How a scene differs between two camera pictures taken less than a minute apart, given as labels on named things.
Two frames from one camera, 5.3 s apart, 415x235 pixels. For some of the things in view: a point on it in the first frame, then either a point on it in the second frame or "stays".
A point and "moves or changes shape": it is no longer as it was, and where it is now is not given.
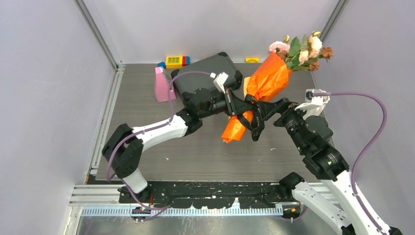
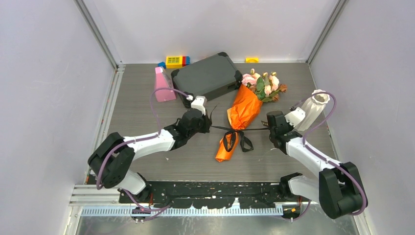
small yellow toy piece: x=252 y=60 stays
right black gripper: x=267 y=108 to x=290 y=128
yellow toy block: x=173 y=62 stays
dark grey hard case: x=200 y=74 stays
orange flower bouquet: x=269 y=76 moves or changes shape
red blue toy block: x=186 y=60 stays
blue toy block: x=162 y=64 stays
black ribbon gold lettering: x=257 y=125 to x=242 y=137
